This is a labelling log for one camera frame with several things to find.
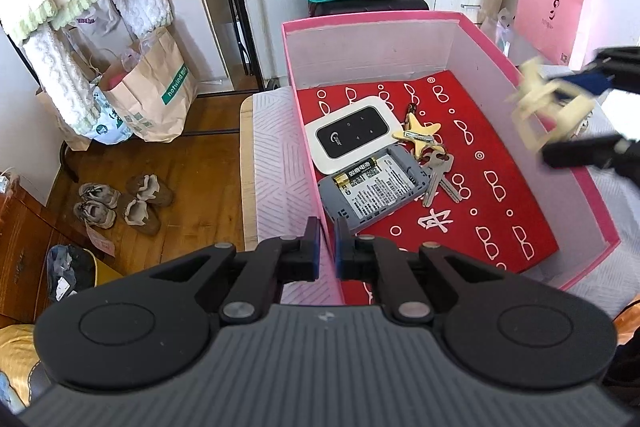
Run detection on white patterned table mat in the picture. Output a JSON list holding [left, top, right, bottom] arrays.
[[250, 85, 346, 307]]

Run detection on yellow star keychain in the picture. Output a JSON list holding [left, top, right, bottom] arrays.
[[392, 113, 445, 160]]

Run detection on silver keys in box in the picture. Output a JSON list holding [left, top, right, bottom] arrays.
[[422, 150, 461, 208]]

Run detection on white mobile wifi router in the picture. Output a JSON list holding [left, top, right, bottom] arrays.
[[305, 96, 402, 174]]

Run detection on brown paper bag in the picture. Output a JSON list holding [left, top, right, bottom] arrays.
[[99, 27, 198, 143]]

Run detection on black gold AA battery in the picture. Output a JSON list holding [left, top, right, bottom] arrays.
[[332, 157, 376, 186]]

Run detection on grey router back with battery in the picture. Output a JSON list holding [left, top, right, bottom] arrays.
[[318, 144, 431, 232]]

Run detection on cream hair claw clip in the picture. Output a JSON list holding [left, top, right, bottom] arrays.
[[506, 58, 596, 152]]

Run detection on pink storage box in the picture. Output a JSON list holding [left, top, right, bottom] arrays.
[[282, 11, 624, 310]]

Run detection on pink paper bag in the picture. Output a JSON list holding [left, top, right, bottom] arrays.
[[515, 0, 592, 70]]

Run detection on grey sneaker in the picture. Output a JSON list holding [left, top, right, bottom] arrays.
[[74, 200, 117, 230], [78, 183, 120, 209]]

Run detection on wooden side cabinet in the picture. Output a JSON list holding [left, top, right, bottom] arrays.
[[0, 176, 61, 325]]

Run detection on furry slipper boot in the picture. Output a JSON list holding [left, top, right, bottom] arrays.
[[122, 198, 160, 236], [126, 173, 174, 207]]

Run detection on black suitcase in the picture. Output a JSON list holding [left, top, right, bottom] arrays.
[[308, 0, 430, 17]]

